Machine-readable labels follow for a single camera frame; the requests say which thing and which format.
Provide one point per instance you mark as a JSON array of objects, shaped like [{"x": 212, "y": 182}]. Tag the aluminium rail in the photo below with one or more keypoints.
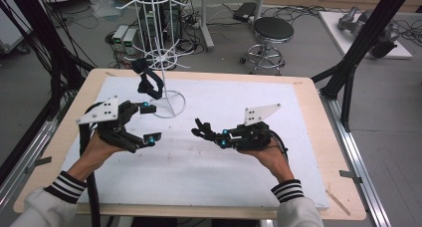
[
  {"x": 358, "y": 160},
  {"x": 23, "y": 160}
]

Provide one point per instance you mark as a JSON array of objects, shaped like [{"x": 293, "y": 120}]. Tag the white platform with grey device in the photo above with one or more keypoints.
[{"x": 365, "y": 28}]

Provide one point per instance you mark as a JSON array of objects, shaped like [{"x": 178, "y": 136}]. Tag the power supply unit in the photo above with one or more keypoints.
[
  {"x": 130, "y": 41},
  {"x": 119, "y": 36}
]

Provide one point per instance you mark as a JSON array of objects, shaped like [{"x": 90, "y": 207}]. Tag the thin wooden stick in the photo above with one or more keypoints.
[{"x": 338, "y": 202}]

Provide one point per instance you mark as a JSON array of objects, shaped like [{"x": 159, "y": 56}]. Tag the grey-legged wooden desk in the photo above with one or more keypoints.
[{"x": 206, "y": 28}]

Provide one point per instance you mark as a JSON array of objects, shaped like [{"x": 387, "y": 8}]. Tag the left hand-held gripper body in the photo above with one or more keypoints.
[{"x": 112, "y": 127}]

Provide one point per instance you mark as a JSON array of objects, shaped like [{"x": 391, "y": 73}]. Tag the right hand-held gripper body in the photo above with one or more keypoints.
[{"x": 253, "y": 135}]

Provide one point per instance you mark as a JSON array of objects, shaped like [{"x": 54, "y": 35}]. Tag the metal clamp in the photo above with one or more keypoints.
[
  {"x": 39, "y": 164},
  {"x": 351, "y": 176}
]

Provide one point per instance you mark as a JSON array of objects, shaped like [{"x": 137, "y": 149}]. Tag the flat black box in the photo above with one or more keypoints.
[{"x": 245, "y": 11}]

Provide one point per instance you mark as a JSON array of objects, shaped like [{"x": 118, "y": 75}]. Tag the person's right hand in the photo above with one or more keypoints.
[{"x": 272, "y": 160}]

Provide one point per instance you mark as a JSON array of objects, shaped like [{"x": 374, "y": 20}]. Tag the black round stool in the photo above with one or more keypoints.
[{"x": 272, "y": 31}]

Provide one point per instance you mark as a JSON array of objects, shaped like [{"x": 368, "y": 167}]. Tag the white foam mat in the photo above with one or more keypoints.
[{"x": 185, "y": 160}]

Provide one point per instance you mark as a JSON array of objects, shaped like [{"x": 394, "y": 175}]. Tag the person's left hand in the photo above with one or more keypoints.
[{"x": 96, "y": 154}]

